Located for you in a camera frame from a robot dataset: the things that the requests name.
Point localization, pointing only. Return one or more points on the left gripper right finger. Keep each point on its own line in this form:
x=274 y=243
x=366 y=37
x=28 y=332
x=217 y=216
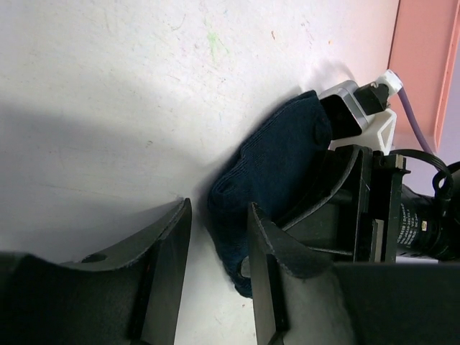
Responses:
x=300 y=297

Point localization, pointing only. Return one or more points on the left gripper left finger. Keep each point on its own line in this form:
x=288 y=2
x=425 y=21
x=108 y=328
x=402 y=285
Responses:
x=128 y=293

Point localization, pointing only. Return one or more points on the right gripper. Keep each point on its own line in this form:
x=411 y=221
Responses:
x=332 y=215

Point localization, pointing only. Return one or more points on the dark navy ankle sock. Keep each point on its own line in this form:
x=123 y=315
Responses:
x=269 y=168

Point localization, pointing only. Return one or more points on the pink compartment tray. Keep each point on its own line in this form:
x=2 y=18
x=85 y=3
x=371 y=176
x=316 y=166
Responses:
x=423 y=55

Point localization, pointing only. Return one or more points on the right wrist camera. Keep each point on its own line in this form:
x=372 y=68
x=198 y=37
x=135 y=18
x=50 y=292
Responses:
x=361 y=115

